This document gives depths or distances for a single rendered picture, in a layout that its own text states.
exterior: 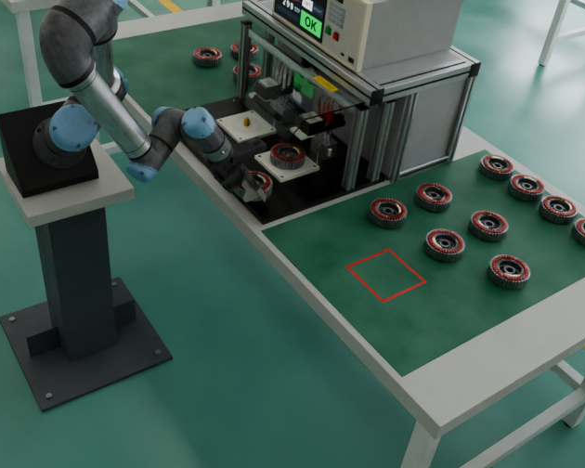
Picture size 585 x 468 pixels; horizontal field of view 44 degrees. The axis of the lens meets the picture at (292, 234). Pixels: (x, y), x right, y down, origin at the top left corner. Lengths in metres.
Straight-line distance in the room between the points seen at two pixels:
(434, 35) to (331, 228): 0.67
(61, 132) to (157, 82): 0.83
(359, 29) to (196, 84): 0.87
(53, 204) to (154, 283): 0.91
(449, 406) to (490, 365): 0.18
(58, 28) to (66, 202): 0.66
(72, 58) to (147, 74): 1.16
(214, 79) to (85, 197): 0.84
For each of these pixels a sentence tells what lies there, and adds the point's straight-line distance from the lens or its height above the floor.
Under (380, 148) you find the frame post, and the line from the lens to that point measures 2.21.
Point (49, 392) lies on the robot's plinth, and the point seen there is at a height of 0.02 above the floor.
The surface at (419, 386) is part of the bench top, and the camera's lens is 1.73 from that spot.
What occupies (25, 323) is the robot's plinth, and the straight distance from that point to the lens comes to 2.85.
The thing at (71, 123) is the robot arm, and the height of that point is 1.02.
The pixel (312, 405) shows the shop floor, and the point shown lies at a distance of 2.59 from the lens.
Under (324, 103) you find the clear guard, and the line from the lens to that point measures 2.04.
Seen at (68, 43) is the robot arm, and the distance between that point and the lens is 1.65.
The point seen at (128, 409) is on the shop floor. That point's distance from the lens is 2.56.
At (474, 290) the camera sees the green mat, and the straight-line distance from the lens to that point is 2.01.
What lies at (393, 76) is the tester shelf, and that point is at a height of 1.11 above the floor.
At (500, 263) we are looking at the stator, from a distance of 2.08.
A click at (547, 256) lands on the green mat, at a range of 2.21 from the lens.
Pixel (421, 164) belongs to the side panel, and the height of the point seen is 0.78.
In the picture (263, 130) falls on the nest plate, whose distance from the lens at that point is 2.43.
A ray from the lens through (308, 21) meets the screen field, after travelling 2.26.
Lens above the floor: 2.05
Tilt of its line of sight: 40 degrees down
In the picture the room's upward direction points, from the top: 7 degrees clockwise
